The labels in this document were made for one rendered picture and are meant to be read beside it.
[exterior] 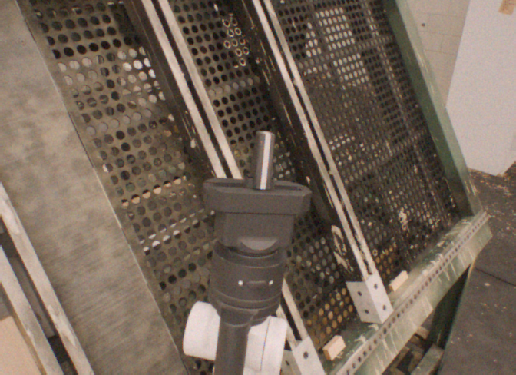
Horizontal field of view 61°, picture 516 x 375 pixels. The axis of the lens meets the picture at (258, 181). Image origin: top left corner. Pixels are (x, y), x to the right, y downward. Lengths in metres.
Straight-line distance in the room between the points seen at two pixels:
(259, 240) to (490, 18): 3.62
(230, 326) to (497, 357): 2.21
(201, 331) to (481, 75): 3.70
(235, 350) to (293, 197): 0.18
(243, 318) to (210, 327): 0.06
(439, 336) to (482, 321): 0.48
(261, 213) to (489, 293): 2.54
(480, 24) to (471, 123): 0.80
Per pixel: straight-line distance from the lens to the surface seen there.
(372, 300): 1.25
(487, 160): 4.25
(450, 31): 5.61
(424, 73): 1.74
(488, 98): 4.09
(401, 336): 1.39
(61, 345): 0.80
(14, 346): 0.84
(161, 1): 1.01
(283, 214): 0.48
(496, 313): 2.84
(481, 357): 2.58
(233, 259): 0.49
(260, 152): 0.47
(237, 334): 0.50
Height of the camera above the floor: 1.84
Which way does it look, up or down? 30 degrees down
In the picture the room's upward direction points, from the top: straight up
